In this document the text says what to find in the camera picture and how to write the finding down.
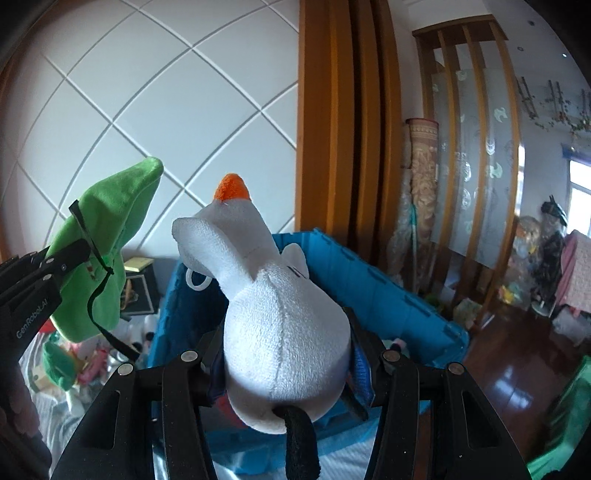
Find white snowman plush toy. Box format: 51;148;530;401
172;173;352;480

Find white padded headboard panel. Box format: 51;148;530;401
0;0;301;278

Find blue plastic crate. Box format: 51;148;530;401
147;228;471;462

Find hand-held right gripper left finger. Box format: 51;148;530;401
50;328;227;480

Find green plastic stool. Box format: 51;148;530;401
526;355;591;480

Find wooden headboard frame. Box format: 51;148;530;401
0;0;407;296

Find black bag pile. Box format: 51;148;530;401
538;196;568;296

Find window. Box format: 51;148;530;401
561;143;591;236

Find wooden glass partition screen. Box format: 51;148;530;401
411;14;525;328

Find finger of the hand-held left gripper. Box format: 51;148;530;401
0;240;92;301

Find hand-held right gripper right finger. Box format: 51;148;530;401
344;307;532;480

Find black gift box gold handles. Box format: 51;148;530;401
121;265;161;317

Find pink cloth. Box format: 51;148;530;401
551;231;591;342

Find wall vine decoration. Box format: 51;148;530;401
517;76;591;139

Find rolled patterned carpet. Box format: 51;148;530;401
405;117;440;296

